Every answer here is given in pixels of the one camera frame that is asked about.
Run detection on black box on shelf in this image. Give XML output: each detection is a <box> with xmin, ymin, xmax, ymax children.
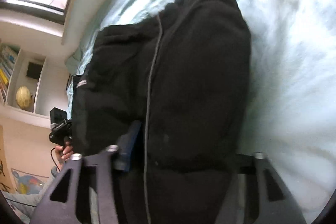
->
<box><xmin>26</xmin><ymin>62</ymin><xmax>43</xmax><ymax>80</ymax></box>

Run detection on row of books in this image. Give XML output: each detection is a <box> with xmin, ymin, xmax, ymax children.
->
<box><xmin>0</xmin><ymin>43</ymin><xmax>19</xmax><ymax>103</ymax></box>

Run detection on light teal duvet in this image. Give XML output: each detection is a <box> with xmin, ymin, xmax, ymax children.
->
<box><xmin>66</xmin><ymin>0</ymin><xmax>335</xmax><ymax>223</ymax></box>

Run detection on black cable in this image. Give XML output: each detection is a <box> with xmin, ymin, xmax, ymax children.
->
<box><xmin>50</xmin><ymin>147</ymin><xmax>62</xmax><ymax>172</ymax></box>

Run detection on yellow globe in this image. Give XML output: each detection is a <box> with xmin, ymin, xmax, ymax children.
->
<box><xmin>15</xmin><ymin>86</ymin><xmax>33</xmax><ymax>109</ymax></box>

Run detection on colourful floor map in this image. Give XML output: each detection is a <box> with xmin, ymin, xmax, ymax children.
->
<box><xmin>11</xmin><ymin>168</ymin><xmax>49</xmax><ymax>195</ymax></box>

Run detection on person's left hand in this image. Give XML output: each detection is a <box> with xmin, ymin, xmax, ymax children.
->
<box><xmin>55</xmin><ymin>141</ymin><xmax>74</xmax><ymax>164</ymax></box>

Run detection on white bookshelf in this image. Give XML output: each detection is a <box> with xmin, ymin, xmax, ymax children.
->
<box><xmin>1</xmin><ymin>43</ymin><xmax>50</xmax><ymax>128</ymax></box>

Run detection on grey sleeve left forearm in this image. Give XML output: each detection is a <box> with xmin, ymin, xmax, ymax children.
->
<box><xmin>2</xmin><ymin>165</ymin><xmax>63</xmax><ymax>223</ymax></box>

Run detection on black hooded jacket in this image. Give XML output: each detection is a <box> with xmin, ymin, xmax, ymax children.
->
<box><xmin>72</xmin><ymin>0</ymin><xmax>251</xmax><ymax>223</ymax></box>

